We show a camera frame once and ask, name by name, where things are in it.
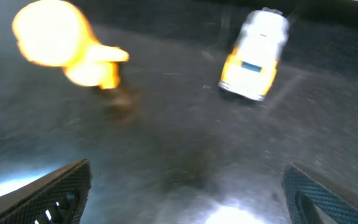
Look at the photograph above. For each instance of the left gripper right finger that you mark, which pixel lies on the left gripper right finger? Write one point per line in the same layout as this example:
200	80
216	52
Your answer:
322	202

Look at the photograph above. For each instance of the grey and yellow toy truck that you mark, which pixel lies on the grey and yellow toy truck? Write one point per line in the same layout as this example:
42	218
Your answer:
253	59

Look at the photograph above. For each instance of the orange dinosaur toy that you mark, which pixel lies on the orange dinosaur toy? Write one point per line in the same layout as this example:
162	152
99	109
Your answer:
51	34

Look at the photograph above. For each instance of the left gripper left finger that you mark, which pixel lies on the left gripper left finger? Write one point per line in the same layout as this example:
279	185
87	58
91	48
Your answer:
42	193

